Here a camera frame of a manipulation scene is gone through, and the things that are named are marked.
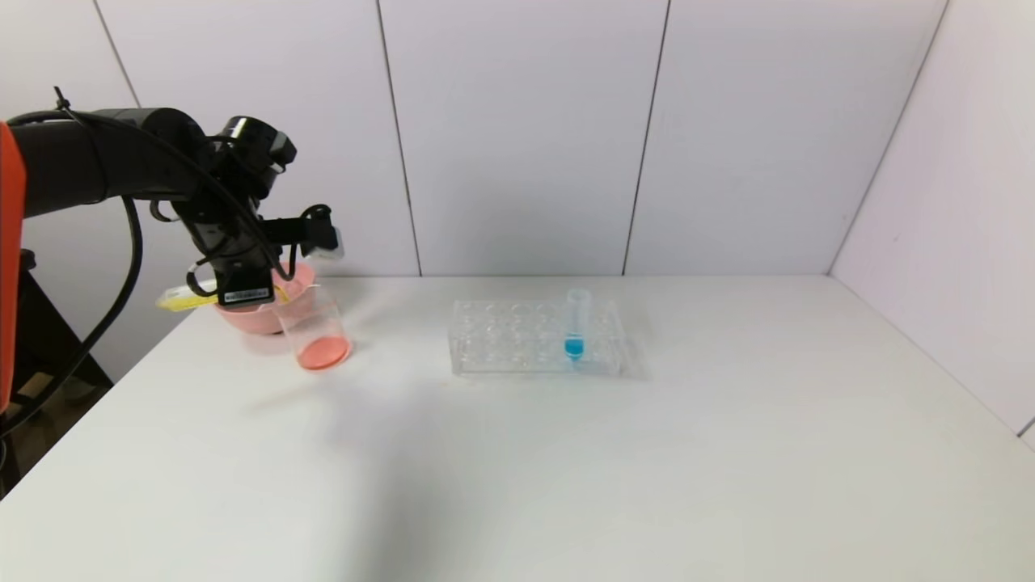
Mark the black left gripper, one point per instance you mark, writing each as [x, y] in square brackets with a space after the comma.
[245, 293]

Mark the test tube with yellow pigment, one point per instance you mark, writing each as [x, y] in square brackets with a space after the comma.
[184, 297]

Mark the clear glass beaker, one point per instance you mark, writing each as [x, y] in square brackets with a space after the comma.
[323, 352]

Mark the clear acrylic test tube rack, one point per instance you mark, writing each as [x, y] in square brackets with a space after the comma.
[517, 356]

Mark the test tube with blue pigment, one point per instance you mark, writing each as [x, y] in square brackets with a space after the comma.
[574, 347]

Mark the pink plastic bowl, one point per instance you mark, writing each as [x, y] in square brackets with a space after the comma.
[251, 319]

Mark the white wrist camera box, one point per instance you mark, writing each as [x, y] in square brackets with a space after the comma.
[327, 242]

